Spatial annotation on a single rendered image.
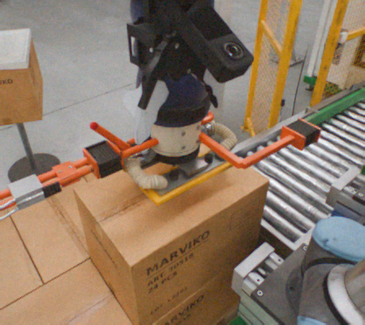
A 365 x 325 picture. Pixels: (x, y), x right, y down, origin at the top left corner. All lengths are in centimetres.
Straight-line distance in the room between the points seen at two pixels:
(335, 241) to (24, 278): 123
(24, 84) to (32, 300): 126
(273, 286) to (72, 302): 83
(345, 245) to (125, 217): 68
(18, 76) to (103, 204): 125
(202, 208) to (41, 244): 81
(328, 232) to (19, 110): 198
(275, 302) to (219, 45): 65
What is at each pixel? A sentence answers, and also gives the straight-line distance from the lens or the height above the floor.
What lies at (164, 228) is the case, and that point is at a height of 94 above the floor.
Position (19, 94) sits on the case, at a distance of 230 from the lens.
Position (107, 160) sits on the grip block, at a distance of 95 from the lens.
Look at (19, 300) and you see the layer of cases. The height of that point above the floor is 54.
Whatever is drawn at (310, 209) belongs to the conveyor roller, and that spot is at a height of 54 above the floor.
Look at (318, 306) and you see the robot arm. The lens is 65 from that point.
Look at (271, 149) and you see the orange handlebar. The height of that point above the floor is 119.
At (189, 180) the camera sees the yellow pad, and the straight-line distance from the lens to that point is 106.
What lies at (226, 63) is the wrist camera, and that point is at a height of 165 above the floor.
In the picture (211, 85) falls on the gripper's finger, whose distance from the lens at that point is 49.
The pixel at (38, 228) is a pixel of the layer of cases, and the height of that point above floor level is 54.
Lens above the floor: 179
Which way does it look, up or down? 37 degrees down
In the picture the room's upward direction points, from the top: straight up
